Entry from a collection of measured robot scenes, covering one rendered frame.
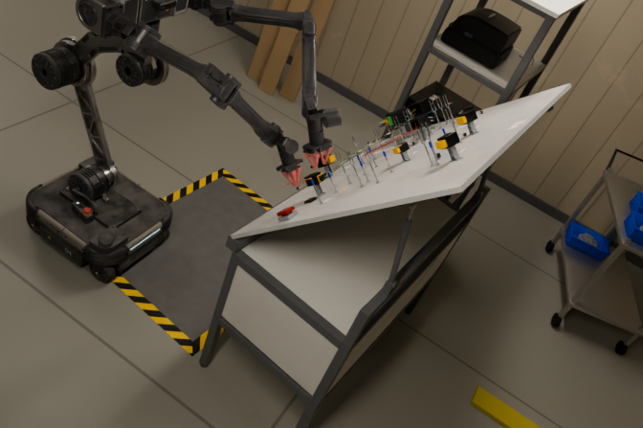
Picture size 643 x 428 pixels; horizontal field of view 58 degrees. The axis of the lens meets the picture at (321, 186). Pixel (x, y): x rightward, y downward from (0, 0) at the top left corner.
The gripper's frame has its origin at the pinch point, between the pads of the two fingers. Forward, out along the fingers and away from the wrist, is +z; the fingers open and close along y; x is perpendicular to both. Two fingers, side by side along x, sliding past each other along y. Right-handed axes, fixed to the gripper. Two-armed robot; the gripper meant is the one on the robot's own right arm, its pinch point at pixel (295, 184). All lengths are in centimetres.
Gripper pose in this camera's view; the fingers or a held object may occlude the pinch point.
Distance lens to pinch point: 240.1
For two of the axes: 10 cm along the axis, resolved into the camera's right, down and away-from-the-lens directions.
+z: 2.7, 9.2, 2.8
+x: -7.2, 0.0, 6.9
